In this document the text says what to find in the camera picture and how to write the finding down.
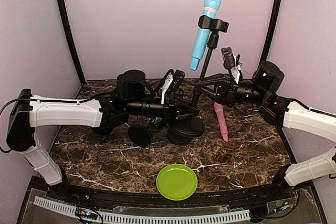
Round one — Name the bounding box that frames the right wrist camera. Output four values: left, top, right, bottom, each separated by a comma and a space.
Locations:
221, 47, 242, 84

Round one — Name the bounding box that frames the pink toy microphone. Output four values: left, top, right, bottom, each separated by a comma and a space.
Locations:
214, 102, 228, 143

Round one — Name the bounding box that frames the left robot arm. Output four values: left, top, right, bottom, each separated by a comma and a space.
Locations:
6, 69, 198, 201

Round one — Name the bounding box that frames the left black frame post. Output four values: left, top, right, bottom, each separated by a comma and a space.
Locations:
57, 0, 86, 85

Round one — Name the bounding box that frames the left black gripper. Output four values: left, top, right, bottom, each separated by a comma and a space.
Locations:
125, 92, 199, 126

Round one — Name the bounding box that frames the black stand of orange microphone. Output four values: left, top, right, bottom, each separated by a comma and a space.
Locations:
91, 126, 113, 136

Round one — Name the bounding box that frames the green plate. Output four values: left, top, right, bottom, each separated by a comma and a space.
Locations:
156, 164, 198, 201

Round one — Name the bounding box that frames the black stand of pink microphone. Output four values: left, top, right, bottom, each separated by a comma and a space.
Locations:
167, 129, 192, 145

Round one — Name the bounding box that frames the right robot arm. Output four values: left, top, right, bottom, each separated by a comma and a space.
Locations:
196, 61, 335, 200

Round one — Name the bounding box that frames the black stand of blue microphone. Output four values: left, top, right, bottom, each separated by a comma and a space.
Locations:
169, 19, 228, 139

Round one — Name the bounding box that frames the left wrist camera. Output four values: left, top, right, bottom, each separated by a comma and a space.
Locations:
155, 69, 185, 105

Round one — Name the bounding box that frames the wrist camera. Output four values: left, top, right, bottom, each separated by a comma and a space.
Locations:
221, 47, 242, 84
155, 69, 185, 105

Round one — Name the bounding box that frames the right black frame post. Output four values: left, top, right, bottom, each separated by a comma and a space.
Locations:
259, 0, 281, 64

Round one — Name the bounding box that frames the white slotted cable duct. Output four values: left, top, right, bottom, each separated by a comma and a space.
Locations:
33, 196, 250, 223

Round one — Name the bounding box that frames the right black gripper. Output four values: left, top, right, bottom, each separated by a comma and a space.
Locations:
196, 72, 269, 107

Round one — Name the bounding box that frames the black front rail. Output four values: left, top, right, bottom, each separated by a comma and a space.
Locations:
48, 184, 295, 209

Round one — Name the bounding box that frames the black frame post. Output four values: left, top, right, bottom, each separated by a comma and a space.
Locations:
57, 0, 86, 85
259, 0, 281, 64

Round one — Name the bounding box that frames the black stand of teal microphone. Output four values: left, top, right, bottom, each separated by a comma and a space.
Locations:
128, 121, 154, 148

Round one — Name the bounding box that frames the teal toy microphone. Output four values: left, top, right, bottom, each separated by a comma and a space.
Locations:
151, 117, 162, 124

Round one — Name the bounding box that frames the blue toy microphone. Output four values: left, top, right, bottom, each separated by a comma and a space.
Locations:
190, 0, 222, 71

